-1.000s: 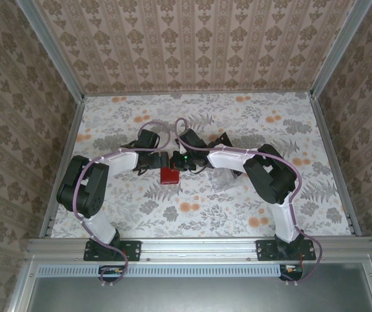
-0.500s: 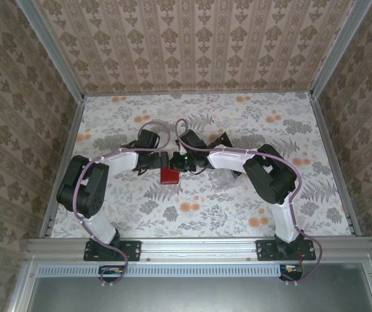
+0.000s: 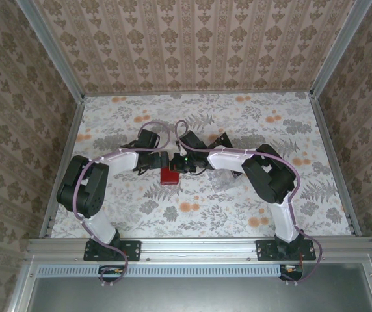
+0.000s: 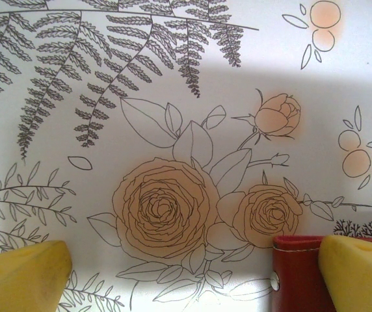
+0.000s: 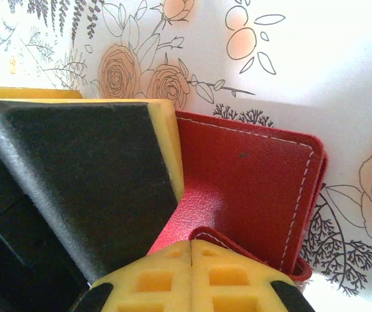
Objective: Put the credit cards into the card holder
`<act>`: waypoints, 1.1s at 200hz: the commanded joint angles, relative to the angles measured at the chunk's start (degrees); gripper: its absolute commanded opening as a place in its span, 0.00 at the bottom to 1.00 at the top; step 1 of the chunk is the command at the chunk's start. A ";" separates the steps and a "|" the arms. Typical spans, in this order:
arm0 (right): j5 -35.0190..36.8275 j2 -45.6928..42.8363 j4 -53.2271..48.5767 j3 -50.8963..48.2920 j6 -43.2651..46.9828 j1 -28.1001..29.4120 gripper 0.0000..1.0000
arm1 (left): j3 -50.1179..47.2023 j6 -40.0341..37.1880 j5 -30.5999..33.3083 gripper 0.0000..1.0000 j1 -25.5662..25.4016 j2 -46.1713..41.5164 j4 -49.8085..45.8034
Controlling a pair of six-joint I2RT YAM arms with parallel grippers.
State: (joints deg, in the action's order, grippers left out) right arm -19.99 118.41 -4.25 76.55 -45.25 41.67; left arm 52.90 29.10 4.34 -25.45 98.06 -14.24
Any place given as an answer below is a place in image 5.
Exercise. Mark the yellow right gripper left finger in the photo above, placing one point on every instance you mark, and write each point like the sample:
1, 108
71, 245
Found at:
153, 282

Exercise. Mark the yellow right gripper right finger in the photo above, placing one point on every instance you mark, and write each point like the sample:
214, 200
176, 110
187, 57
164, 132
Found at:
231, 282

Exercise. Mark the red leather card holder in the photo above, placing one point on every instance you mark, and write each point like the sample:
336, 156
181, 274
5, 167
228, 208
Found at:
254, 182

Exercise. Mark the floral tablecloth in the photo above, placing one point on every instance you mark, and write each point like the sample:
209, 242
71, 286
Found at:
303, 65

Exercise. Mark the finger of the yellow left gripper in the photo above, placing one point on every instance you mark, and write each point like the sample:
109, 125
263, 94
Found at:
101, 169
26, 92

